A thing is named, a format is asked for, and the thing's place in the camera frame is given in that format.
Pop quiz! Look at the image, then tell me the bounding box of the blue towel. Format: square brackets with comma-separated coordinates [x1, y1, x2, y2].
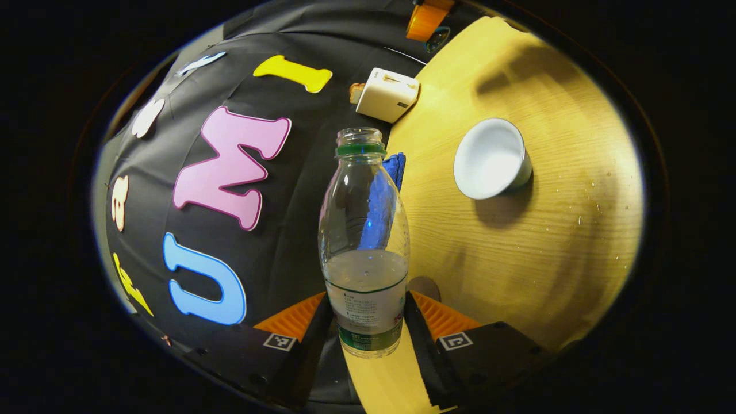
[359, 152, 407, 251]

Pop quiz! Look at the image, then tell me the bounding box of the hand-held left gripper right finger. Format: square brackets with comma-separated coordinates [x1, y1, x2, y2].
[404, 289, 554, 410]

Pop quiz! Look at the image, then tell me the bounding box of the black backdrop cloth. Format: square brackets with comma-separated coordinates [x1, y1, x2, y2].
[95, 0, 489, 403]

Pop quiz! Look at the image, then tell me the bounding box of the white teacup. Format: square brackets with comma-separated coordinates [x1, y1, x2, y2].
[453, 117, 533, 201]

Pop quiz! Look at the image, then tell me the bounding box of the white toaster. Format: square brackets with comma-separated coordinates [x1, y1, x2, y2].
[355, 67, 421, 124]

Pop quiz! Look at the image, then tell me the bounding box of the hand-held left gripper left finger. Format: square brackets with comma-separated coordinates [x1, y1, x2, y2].
[184, 290, 335, 410]

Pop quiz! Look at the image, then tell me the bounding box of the clear plastic water bottle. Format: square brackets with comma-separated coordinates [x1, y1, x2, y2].
[318, 127, 411, 359]

